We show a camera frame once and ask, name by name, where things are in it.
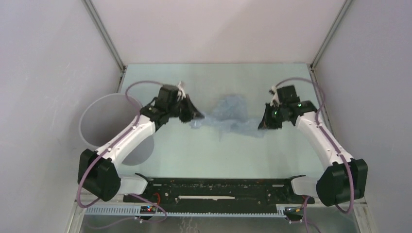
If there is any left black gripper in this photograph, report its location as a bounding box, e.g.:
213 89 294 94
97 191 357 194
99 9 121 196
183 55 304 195
167 93 204 123

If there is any blue plastic trash bag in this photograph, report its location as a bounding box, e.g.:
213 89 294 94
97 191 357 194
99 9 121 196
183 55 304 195
189 95 265 140

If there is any grey plastic trash bin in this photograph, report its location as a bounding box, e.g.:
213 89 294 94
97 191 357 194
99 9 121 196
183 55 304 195
78 93 137 150

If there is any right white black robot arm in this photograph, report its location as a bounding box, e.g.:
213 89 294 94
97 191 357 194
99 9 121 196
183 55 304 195
258 85 368 206

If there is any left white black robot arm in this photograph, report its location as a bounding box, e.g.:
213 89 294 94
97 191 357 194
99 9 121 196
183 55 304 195
77 84 205 202

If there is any small electronics board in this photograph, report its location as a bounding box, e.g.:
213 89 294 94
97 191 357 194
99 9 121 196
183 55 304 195
139 205 157 214

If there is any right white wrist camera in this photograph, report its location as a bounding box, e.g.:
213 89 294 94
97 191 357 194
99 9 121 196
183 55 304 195
269 85 280 107

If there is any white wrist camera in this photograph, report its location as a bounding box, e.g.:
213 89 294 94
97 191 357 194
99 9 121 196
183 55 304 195
269 85 280 107
177 81 187 100

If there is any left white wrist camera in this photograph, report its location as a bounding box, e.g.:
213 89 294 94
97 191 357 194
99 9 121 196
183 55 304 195
177 81 187 100

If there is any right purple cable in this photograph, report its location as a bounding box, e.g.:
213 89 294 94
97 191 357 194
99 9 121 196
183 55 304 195
274 77 355 214

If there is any purple cable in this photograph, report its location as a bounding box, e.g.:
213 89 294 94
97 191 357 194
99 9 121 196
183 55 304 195
274 77 355 214
76 80 165 209

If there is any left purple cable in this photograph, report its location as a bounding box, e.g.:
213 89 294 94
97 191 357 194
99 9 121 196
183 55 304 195
76 80 165 209

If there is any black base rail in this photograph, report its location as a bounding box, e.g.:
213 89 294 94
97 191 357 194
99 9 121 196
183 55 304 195
141 178 305 213

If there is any right aluminium frame post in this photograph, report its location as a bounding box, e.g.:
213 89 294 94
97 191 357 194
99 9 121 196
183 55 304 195
310 0 354 69

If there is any aluminium frame post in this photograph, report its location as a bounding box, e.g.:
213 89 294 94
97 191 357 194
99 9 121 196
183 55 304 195
310 0 354 69
81 0 126 72

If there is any white slotted cable duct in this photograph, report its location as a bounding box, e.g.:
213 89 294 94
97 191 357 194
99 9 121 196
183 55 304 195
85 205 286 218

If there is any left aluminium frame post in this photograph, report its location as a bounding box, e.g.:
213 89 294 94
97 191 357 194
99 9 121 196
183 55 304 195
81 0 126 72

